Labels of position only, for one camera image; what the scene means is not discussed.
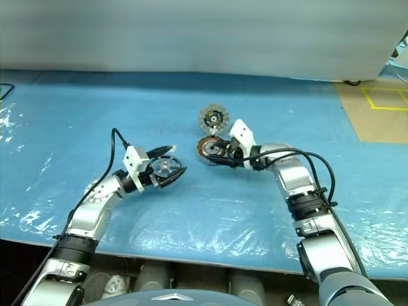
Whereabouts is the silver spoked rotor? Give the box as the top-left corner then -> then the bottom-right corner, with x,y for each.
149,156 -> 184,181

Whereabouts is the thin black table cable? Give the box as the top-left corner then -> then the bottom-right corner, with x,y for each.
0,83 -> 15,102

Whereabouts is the white background board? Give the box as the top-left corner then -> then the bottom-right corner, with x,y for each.
0,0 -> 408,82

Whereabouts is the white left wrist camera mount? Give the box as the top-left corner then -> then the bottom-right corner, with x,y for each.
122,145 -> 150,192

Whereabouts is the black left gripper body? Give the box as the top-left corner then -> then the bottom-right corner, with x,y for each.
139,158 -> 163,191

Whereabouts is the gray rounded shape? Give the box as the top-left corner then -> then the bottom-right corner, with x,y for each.
228,269 -> 267,306
138,261 -> 175,293

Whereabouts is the gray round motor lid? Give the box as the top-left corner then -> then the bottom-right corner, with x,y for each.
199,104 -> 230,133

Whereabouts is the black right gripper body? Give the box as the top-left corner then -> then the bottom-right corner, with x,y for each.
224,136 -> 253,168

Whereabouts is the motor housing with copper windings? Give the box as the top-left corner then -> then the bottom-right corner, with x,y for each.
194,135 -> 232,166

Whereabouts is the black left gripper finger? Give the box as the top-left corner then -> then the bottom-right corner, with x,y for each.
157,167 -> 188,189
147,145 -> 173,160

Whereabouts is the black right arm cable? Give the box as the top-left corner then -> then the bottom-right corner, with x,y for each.
254,149 -> 367,278

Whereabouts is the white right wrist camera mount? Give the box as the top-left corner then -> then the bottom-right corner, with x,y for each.
228,119 -> 258,170

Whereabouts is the gray robot torso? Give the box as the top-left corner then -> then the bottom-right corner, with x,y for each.
127,288 -> 246,306

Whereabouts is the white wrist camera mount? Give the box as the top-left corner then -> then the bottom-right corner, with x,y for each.
122,145 -> 150,192
228,119 -> 258,170

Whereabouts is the blue plastic-covered table mat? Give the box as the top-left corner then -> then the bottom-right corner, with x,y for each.
0,69 -> 408,281

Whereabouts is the white bracket under table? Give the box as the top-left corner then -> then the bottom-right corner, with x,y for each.
103,275 -> 125,296

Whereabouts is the yellow floor tape outline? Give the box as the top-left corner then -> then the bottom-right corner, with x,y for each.
361,86 -> 408,112

